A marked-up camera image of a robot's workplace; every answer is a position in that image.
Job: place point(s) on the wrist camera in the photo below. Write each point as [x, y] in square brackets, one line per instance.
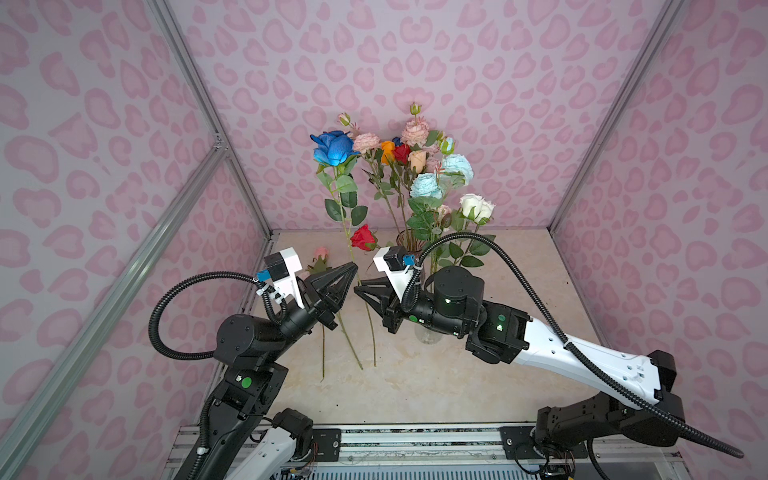
[281, 270]
[396, 267]

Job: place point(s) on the aluminium frame right post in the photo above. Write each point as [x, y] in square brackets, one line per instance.
[666, 22]

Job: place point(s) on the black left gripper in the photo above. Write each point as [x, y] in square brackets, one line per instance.
[327, 301]

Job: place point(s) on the aluminium frame left diagonal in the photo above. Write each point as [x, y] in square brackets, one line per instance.
[34, 420]

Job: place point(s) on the clear frosted glass vase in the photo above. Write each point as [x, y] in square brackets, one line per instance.
[427, 336]

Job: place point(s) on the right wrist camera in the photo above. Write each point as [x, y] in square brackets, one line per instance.
[396, 267]

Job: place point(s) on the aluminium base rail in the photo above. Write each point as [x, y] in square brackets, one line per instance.
[456, 451]

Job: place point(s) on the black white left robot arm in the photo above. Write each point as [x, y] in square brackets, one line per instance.
[249, 347]

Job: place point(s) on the light blue carnation spray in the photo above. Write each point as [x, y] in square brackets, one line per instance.
[447, 171]

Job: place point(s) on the aluminium frame left post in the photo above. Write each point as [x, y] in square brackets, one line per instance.
[166, 21]

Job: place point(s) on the aluminium frame post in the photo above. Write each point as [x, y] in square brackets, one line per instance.
[666, 22]
[166, 21]

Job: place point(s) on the peach artificial rose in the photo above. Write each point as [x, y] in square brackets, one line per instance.
[417, 162]

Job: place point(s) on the pink ribbed glass vase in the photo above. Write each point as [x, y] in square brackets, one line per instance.
[407, 239]

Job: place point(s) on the small red artificial rose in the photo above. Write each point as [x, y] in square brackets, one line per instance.
[401, 171]

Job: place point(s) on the orange artificial rose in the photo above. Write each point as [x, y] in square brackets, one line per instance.
[388, 160]

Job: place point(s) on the small pink rosebud stem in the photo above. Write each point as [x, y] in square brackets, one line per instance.
[318, 265]

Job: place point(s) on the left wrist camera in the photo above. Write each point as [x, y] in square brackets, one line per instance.
[281, 270]

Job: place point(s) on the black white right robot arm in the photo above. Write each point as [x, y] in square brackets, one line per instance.
[452, 302]

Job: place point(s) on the white artificial rose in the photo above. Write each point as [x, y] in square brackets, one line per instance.
[473, 212]

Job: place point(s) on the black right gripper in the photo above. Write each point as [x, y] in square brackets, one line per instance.
[391, 310]

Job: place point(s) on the pink rosebud spray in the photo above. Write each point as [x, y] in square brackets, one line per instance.
[416, 130]

